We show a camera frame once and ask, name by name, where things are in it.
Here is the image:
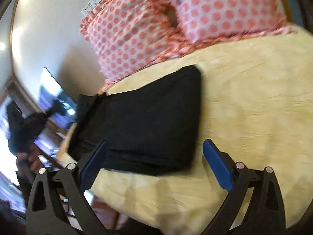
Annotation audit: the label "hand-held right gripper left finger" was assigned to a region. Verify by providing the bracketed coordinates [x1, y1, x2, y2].
[25, 140, 109, 235]

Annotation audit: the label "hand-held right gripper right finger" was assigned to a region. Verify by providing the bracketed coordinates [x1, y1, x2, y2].
[202, 138, 286, 235]

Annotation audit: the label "black pants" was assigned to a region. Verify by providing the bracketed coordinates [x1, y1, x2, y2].
[67, 64, 202, 177]

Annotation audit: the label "yellow bed sheet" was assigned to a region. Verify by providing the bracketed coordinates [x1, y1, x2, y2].
[57, 25, 313, 233]

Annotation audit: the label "wooden table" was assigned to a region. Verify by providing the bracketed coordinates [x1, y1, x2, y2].
[29, 117, 76, 172]

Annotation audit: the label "flat screen television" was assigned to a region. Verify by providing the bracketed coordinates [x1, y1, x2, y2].
[39, 67, 78, 131]

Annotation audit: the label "pink polka dot pillow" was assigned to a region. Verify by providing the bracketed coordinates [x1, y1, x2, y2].
[79, 0, 181, 91]
[156, 0, 297, 47]

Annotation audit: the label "white wall switch panel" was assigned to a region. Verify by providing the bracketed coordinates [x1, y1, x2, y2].
[81, 0, 104, 18]

